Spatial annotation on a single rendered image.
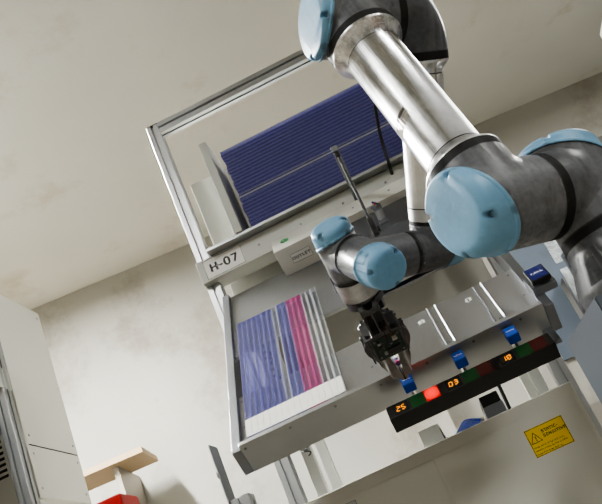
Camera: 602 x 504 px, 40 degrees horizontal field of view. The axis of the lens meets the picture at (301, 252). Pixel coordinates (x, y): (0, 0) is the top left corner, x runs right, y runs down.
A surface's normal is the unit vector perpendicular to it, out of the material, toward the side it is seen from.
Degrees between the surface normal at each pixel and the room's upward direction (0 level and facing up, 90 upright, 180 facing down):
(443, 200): 97
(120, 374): 90
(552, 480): 90
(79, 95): 180
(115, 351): 90
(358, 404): 138
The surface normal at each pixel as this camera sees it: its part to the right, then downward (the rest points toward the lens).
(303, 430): 0.11, 0.39
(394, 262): 0.45, 0.19
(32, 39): 0.37, 0.84
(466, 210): -0.83, 0.29
